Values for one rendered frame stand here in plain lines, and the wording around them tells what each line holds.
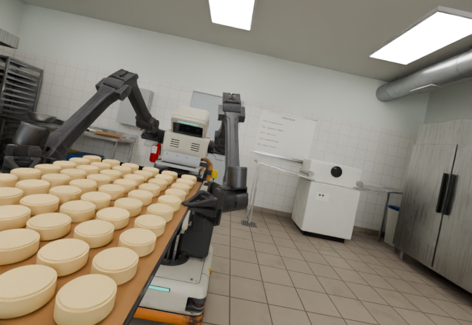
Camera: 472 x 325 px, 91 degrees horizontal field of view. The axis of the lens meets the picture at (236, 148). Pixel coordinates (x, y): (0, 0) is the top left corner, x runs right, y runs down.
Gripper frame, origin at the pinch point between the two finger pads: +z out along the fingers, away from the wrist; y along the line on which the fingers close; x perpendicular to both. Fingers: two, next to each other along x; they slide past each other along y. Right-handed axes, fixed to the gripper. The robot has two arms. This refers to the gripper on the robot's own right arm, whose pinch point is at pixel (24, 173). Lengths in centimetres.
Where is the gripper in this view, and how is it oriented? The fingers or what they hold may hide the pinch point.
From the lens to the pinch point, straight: 72.1
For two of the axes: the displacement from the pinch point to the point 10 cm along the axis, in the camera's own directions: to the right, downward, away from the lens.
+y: 2.0, -9.8, -0.6
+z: 7.1, 1.8, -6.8
